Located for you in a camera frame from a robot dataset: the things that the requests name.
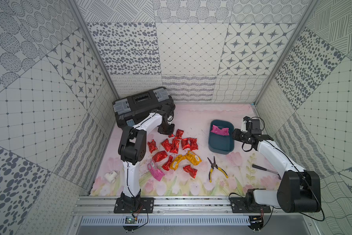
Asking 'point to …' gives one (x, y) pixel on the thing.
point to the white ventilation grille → (169, 221)
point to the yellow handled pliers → (213, 165)
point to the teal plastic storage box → (221, 137)
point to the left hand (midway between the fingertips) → (171, 131)
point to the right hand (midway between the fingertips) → (235, 135)
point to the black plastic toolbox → (127, 111)
